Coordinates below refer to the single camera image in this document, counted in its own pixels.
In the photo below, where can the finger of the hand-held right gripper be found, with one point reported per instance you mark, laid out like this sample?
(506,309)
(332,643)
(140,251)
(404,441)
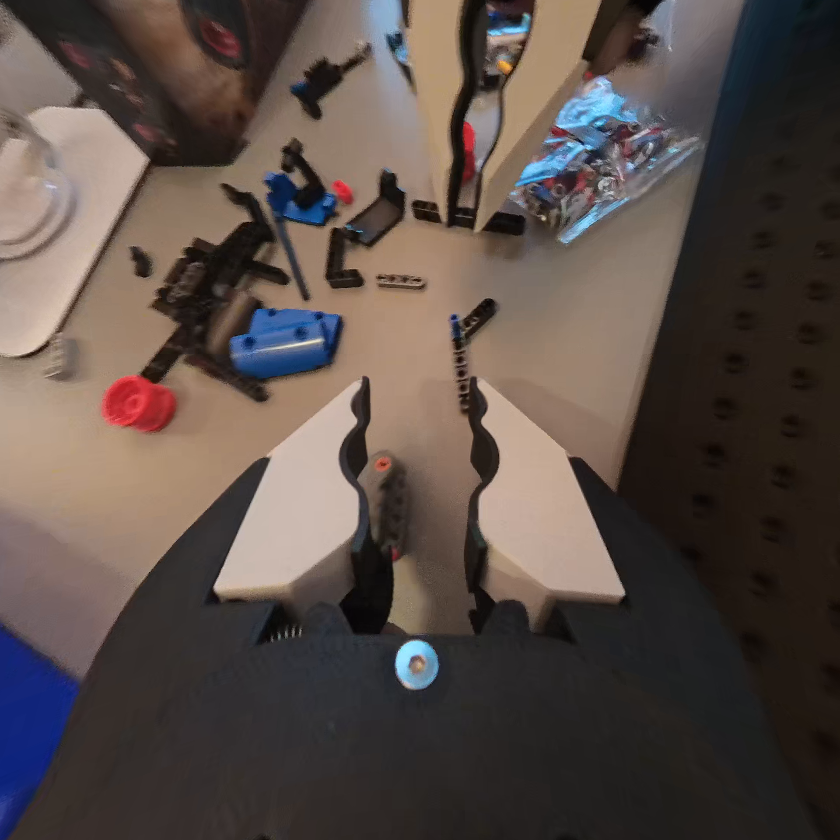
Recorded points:
(434,65)
(545,79)

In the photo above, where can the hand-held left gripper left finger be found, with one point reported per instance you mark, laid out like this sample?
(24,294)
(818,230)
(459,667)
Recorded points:
(296,531)

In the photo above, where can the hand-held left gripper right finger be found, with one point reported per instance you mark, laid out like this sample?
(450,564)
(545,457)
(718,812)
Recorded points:
(537,524)

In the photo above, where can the grey toy motor block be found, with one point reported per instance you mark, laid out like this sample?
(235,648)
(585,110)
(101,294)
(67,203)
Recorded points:
(391,498)

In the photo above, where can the straight black beam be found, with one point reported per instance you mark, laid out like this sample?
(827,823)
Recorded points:
(506,223)

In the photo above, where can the black bent beam blue pin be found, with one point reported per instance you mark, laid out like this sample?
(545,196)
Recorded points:
(461,367)

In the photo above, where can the grey desk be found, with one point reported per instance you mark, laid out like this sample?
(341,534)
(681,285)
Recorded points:
(556,327)

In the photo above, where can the red wheel hub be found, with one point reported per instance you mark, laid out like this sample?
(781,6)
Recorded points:
(468,151)
(136,404)

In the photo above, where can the clear bag of small parts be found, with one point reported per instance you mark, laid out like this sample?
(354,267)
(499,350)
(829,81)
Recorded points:
(605,164)

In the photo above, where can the black connector with blue pin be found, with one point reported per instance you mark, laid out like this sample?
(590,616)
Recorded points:
(321,82)

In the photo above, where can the small red bush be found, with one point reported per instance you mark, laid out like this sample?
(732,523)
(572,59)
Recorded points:
(343,191)

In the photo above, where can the black rectangular panel piece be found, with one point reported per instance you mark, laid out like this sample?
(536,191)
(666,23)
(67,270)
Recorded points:
(379,213)

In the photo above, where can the blue curved toy panel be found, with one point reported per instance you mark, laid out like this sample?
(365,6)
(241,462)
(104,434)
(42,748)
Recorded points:
(283,359)
(296,325)

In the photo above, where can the black L-shaped beam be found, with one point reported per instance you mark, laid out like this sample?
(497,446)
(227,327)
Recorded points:
(341,262)

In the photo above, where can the small thin grey beam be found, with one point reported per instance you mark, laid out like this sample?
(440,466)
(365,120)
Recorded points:
(401,283)

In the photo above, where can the black curved toy shell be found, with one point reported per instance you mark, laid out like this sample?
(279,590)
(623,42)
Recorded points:
(230,321)

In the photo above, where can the dark perforated panel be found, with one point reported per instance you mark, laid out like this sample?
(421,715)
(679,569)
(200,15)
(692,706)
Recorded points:
(755,394)

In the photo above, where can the printed toy set box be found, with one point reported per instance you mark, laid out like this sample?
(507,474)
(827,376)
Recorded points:
(162,65)

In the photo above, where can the light grey angled beam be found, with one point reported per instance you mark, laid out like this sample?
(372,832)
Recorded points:
(62,359)

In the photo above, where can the small black connector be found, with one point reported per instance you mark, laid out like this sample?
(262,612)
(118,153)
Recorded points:
(141,260)

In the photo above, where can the blue plastic bin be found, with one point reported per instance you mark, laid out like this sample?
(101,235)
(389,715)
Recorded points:
(34,721)

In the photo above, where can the blue flat bracket piece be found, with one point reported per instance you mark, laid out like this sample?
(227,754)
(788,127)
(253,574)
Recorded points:
(308,210)

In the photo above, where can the black beam frame assembly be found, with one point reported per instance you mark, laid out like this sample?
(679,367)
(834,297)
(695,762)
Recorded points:
(205,283)

